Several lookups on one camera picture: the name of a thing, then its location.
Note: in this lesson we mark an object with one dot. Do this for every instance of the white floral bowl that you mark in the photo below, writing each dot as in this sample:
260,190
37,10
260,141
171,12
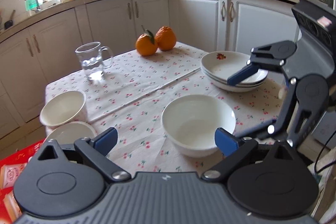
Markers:
65,108
70,132

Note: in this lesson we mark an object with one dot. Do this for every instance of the red milk tea carton box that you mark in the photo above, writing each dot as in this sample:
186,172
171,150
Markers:
11,167

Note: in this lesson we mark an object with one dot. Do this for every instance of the glass mug with water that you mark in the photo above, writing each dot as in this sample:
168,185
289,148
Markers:
91,60

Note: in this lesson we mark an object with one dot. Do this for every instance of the cherry print tablecloth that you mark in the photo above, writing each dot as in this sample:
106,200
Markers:
133,94

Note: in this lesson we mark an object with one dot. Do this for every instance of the orange with green leaf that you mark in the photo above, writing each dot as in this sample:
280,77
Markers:
146,44

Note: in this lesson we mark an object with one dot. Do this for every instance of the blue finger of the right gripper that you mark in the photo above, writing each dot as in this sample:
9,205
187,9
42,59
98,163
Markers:
243,74

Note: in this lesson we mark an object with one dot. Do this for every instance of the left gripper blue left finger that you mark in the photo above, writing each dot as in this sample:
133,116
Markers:
105,141

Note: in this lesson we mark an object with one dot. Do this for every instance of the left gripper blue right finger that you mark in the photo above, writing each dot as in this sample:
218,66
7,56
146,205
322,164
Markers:
226,142

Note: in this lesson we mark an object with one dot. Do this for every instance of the bumpy orange without leaf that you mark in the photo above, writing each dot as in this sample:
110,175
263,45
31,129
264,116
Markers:
165,38

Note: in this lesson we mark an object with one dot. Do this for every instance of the small white fruit plate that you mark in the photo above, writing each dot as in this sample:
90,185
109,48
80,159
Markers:
223,64

